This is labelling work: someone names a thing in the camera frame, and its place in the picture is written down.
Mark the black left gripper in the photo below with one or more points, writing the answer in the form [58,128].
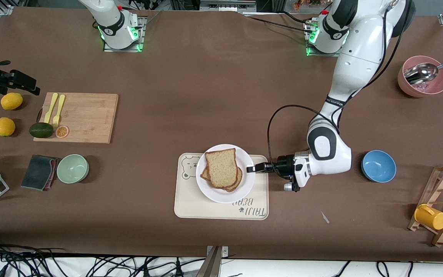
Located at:
[284,165]

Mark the brown bread slice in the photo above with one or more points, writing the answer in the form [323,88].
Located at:
[239,179]

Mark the pale seeded bread slice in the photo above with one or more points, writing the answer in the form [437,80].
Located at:
[221,167]

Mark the white round plate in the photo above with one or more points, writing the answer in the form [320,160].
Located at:
[225,196]

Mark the yellow lemon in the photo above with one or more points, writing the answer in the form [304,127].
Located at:
[12,101]

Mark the yellow plastic knife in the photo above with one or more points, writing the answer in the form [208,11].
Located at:
[51,105]

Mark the yellow plastic fork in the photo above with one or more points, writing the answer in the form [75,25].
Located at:
[59,105]

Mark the green avocado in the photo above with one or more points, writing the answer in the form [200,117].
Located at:
[41,130]

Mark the round yellow orange fruit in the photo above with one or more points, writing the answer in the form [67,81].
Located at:
[4,127]

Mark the orange slice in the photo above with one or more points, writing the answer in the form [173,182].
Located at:
[62,132]

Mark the wooden cutting board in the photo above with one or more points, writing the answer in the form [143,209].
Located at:
[90,119]

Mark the white tape scrap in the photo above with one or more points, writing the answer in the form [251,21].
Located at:
[325,217]

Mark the cream bear print tray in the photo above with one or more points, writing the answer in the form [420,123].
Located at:
[190,207]

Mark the grey folded cloth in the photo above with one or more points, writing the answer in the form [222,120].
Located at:
[37,172]

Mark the light green bowl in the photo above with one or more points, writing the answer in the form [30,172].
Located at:
[72,169]

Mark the blue bowl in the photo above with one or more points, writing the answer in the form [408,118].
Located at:
[378,166]

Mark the grey metal box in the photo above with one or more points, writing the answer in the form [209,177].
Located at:
[227,5]

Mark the wooden mug rack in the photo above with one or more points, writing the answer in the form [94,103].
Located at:
[433,193]

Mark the yellow mug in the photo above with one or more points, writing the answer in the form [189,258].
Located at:
[431,217]

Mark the metal scoop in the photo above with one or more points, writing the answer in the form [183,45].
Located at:
[423,73]

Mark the pink bowl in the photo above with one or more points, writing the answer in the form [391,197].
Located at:
[437,87]

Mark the metal table bracket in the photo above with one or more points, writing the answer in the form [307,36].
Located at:
[215,261]

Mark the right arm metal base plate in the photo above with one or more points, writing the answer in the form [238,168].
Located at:
[142,34]

